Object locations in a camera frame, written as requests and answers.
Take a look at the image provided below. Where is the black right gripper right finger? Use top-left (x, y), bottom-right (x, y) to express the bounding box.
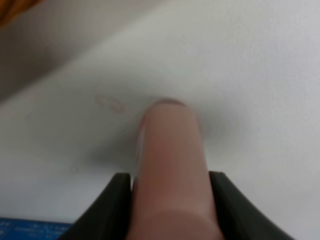
top-left (209, 171), bottom-right (292, 240)

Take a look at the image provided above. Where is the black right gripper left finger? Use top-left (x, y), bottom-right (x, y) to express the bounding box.
top-left (59, 173), bottom-right (131, 240)

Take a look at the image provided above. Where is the pink lotion bottle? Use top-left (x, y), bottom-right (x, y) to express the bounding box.
top-left (127, 99), bottom-right (223, 240)

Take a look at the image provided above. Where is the blue green toothpaste box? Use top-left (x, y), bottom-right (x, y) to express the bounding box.
top-left (0, 217), bottom-right (72, 240)

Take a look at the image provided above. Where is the orange wicker basket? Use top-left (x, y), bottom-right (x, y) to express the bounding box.
top-left (0, 0), bottom-right (43, 29)

